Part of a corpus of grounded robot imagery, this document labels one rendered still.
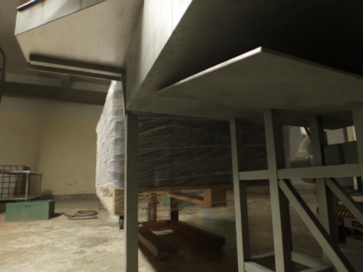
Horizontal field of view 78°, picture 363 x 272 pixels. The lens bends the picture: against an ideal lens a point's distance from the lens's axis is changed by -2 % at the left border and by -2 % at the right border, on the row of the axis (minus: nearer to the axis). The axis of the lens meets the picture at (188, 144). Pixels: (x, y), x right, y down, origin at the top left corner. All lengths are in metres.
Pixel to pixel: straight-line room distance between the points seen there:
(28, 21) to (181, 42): 0.66
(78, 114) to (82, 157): 1.80
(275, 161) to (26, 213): 4.07
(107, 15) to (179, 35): 0.44
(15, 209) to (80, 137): 6.22
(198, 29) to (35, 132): 10.16
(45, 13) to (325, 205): 1.14
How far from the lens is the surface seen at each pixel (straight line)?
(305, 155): 1.90
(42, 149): 10.31
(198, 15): 0.39
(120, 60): 1.05
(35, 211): 4.41
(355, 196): 2.03
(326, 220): 0.96
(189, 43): 0.45
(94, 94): 9.88
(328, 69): 0.35
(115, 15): 0.82
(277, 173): 0.77
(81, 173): 10.13
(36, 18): 0.97
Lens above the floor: 0.57
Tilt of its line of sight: 9 degrees up
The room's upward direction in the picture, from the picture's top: 2 degrees counter-clockwise
